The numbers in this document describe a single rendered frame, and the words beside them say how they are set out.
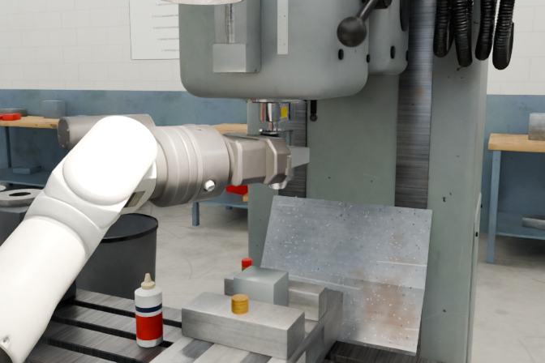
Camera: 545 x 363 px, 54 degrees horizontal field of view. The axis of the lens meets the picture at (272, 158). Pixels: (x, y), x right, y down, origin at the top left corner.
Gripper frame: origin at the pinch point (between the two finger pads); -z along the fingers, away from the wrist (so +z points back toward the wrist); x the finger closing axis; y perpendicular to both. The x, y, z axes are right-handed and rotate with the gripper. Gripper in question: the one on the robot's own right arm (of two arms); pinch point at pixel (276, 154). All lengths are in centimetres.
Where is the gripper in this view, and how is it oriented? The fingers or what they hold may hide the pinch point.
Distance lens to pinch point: 69.4
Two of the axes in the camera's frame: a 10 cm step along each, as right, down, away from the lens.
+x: -6.7, -1.1, 7.4
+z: -7.5, 0.8, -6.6
